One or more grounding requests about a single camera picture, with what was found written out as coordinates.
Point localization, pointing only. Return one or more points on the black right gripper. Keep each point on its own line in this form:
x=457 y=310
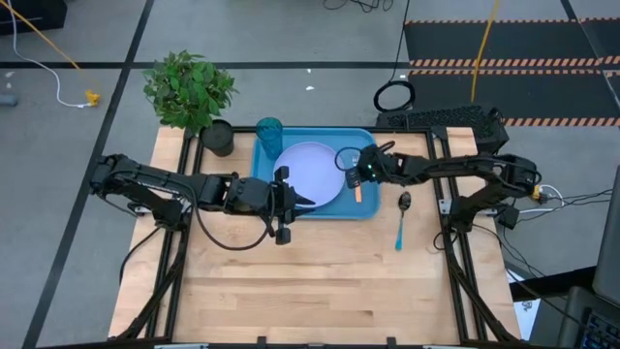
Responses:
x=375 y=165

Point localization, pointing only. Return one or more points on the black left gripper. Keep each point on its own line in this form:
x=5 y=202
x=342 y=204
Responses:
x=252 y=196

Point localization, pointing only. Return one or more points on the pale lilac plate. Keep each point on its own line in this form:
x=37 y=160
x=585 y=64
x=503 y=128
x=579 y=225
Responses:
x=310 y=169

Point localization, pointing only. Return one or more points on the teal translucent plastic cup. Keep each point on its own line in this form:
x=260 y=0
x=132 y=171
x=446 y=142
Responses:
x=269 y=138

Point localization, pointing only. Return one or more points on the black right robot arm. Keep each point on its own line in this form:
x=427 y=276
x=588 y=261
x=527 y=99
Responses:
x=460 y=165

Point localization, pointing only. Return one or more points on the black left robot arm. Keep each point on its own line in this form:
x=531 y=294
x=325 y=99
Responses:
x=145 y=177

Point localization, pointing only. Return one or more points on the blue plastic tray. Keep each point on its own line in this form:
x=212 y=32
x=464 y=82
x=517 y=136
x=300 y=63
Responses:
x=264 y=169

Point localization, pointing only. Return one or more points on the black plant pot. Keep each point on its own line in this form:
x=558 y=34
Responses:
x=218 y=138

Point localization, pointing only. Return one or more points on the black power adapter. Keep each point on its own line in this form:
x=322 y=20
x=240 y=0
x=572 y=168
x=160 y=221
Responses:
x=508 y=217

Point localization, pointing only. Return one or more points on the green leafy plant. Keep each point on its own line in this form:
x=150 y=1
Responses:
x=186 y=89

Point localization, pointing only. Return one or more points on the yellow connector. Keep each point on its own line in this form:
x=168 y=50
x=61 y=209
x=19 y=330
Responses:
x=536 y=194

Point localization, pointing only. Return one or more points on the black hazard stripe mat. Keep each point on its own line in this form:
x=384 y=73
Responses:
x=508 y=43

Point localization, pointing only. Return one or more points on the white paper sheet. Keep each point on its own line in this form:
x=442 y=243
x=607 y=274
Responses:
x=525 y=315

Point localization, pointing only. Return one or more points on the grey desktop monitor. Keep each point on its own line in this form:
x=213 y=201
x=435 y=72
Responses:
x=610 y=242

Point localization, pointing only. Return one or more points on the small grey object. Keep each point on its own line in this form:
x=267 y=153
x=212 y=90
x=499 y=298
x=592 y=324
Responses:
x=7 y=100

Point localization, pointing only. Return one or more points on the black box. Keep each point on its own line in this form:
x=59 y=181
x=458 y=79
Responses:
x=34 y=14

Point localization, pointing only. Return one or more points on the black aluminium table frame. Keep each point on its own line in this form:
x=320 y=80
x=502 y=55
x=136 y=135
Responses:
x=437 y=133

